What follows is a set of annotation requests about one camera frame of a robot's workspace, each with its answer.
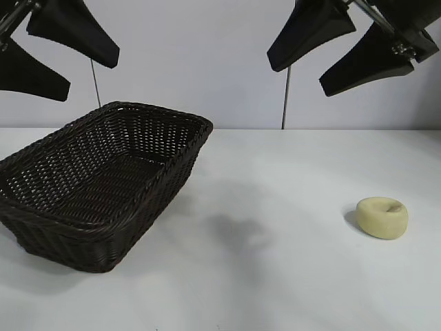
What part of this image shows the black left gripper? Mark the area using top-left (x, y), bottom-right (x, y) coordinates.
top-left (0, 0), bottom-right (121, 103)

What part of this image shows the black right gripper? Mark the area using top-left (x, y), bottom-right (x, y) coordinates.
top-left (267, 0), bottom-right (441, 99)

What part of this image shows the dark brown wicker basket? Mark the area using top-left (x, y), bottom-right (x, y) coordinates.
top-left (0, 101), bottom-right (214, 275)

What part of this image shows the pale yellow egg yolk pastry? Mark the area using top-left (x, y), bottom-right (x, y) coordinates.
top-left (356, 196), bottom-right (410, 240)

